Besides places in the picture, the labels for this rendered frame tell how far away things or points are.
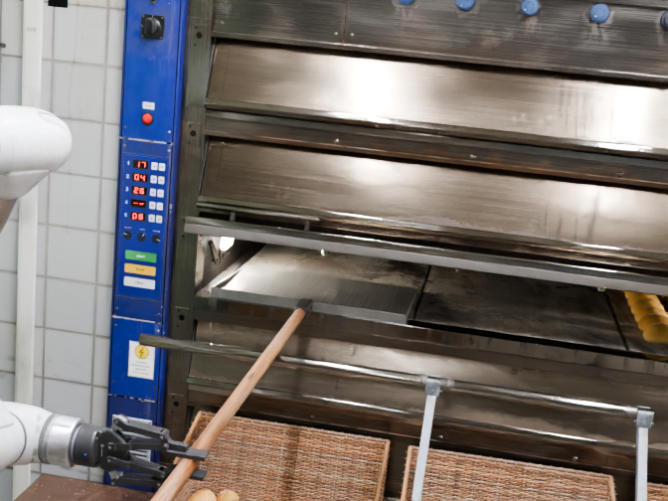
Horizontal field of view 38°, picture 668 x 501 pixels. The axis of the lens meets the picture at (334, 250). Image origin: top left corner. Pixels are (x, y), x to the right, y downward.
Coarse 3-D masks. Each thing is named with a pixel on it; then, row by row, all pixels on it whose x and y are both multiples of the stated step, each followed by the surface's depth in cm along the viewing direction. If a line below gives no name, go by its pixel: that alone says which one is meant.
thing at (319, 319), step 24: (240, 312) 273; (264, 312) 272; (288, 312) 270; (312, 312) 269; (408, 336) 266; (432, 336) 265; (456, 336) 264; (480, 336) 263; (504, 336) 264; (576, 360) 260; (600, 360) 258; (624, 360) 257; (648, 360) 256
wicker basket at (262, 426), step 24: (192, 432) 271; (240, 432) 276; (288, 432) 274; (312, 432) 273; (336, 432) 272; (216, 456) 277; (264, 456) 274; (288, 456) 274; (312, 456) 273; (336, 456) 272; (360, 456) 271; (384, 456) 264; (192, 480) 277; (216, 480) 276; (240, 480) 275; (264, 480) 275; (312, 480) 273; (336, 480) 272; (360, 480) 271; (384, 480) 268
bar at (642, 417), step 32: (192, 352) 237; (224, 352) 236; (256, 352) 235; (416, 384) 229; (448, 384) 228; (480, 384) 228; (640, 416) 221; (640, 448) 219; (416, 480) 217; (640, 480) 214
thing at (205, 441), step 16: (288, 320) 251; (288, 336) 242; (272, 352) 228; (256, 368) 216; (240, 384) 207; (240, 400) 200; (224, 416) 191; (208, 432) 183; (208, 448) 179; (192, 464) 171; (176, 480) 164; (160, 496) 158
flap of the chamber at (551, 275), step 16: (192, 224) 255; (256, 240) 252; (272, 240) 251; (288, 240) 251; (304, 240) 250; (384, 256) 247; (400, 256) 247; (416, 256) 246; (432, 256) 245; (496, 272) 243; (512, 272) 243; (528, 272) 242; (544, 272) 241; (560, 272) 241; (624, 288) 239; (640, 288) 238; (656, 288) 238
